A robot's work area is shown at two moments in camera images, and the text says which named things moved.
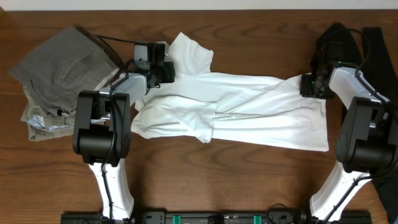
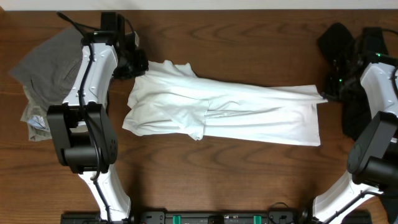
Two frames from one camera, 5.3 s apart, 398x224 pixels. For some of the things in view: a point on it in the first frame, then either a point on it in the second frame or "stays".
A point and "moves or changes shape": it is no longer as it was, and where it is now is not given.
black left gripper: x=168 y=72 -> x=134 y=64
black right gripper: x=305 y=91 -> x=331 y=93
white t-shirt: x=206 y=107 moves or changes shape
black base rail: x=214 y=217 stays
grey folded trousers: x=61 y=74 stays
